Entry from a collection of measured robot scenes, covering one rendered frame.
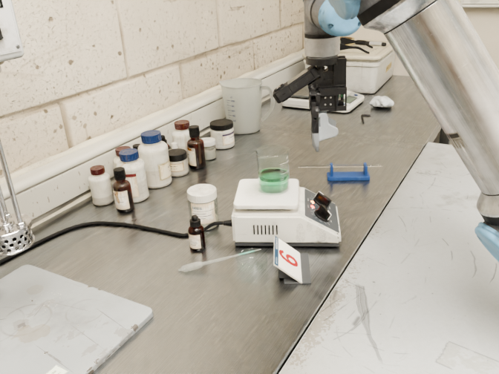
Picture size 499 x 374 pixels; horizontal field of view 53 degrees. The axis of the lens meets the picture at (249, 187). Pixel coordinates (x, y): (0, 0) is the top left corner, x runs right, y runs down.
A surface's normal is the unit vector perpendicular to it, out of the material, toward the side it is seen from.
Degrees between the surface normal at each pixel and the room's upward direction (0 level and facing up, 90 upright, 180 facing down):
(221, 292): 0
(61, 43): 90
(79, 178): 90
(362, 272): 0
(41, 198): 90
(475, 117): 89
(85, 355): 0
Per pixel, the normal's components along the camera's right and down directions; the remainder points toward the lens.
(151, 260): -0.05, -0.91
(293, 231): -0.10, 0.42
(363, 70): -0.44, 0.45
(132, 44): 0.87, 0.17
